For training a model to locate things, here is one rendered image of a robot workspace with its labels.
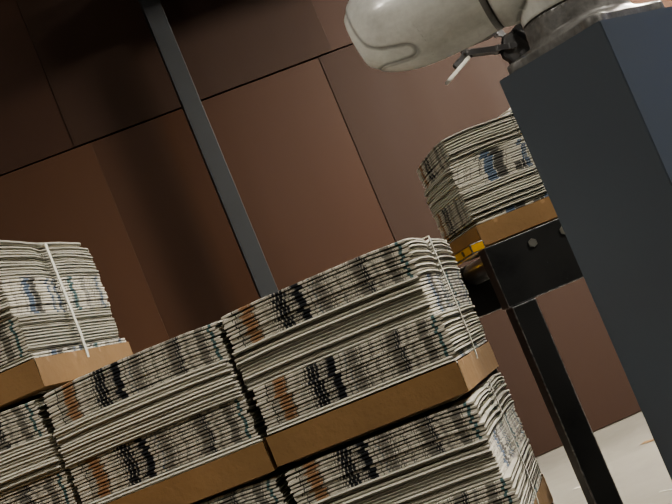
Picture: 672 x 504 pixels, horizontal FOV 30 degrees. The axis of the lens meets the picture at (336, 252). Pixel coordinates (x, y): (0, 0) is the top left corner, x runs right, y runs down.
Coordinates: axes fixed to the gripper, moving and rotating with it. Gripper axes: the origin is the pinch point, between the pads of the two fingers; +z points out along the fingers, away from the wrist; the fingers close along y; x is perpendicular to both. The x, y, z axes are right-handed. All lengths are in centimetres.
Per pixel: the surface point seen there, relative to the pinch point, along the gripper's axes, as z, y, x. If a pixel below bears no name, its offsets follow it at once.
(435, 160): 16.6, 1.7, -4.2
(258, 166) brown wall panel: -13, -53, 292
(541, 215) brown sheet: 14.0, 24.2, -14.1
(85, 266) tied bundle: 79, -32, -34
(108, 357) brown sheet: 88, -19, -40
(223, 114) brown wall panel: -20, -80, 292
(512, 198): 15.2, 17.7, -14.2
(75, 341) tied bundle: 89, -24, -48
